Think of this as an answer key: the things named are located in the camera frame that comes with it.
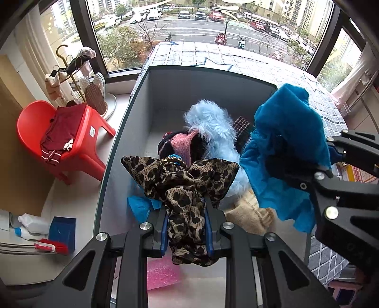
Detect yellow pink cardboard box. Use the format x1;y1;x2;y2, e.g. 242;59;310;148
336;164;379;182

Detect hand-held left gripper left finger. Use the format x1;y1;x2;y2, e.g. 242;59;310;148
34;207;170;308

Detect grey storage box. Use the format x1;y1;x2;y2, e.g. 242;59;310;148
94;65;311;308

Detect leopard print scrunchie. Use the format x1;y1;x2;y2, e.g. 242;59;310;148
121;155;240;266

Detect blue capped white bottle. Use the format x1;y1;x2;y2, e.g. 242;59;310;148
12;226;49;241

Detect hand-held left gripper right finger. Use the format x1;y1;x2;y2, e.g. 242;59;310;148
204;196;335;308

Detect pink cloth on rack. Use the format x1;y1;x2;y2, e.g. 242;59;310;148
77;46;97;77

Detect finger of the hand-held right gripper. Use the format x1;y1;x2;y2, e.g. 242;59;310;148
265;159;379;226
326;129;379;178

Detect light blue fluffy cloth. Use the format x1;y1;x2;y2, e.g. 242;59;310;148
184;100;252;197

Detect blue plush cloth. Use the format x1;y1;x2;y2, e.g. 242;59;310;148
239;83;332;233

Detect red plastic chair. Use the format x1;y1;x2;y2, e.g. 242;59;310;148
17;100;117;186

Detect white plastic bottle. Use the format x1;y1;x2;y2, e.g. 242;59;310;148
18;213;51;234

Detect grey checkered tablecloth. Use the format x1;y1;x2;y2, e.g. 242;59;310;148
146;41;350;279

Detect thin blue cloth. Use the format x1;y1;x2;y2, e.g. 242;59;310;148
127;195;162;224

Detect brown soled slipper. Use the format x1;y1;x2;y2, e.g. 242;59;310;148
85;83;107;116

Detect purple brown knit sock roll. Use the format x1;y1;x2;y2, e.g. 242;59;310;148
232;116;257;154

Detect white slipper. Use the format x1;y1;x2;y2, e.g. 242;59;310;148
93;72;106;95
78;76;91;95

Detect beige slipper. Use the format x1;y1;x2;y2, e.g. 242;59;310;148
44;72;63;101

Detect large pink sponge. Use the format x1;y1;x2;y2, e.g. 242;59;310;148
147;258;181;291

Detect beige knit sock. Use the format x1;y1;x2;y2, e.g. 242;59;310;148
223;190;274;236

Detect white curtain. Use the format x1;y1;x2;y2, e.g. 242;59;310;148
332;53;376;98

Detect red brush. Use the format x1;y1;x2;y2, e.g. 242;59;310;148
33;238;69;254

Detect pink stool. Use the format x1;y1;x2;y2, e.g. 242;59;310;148
327;278;368;308

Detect gold shoe rack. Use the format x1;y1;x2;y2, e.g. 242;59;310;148
44;44;117;119

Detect blue dustpan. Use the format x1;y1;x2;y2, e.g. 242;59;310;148
48;216;77;254

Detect pink red striped sock roll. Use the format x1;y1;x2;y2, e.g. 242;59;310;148
158;130;208;166

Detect dark red clothing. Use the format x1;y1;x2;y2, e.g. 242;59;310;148
40;106;89;166

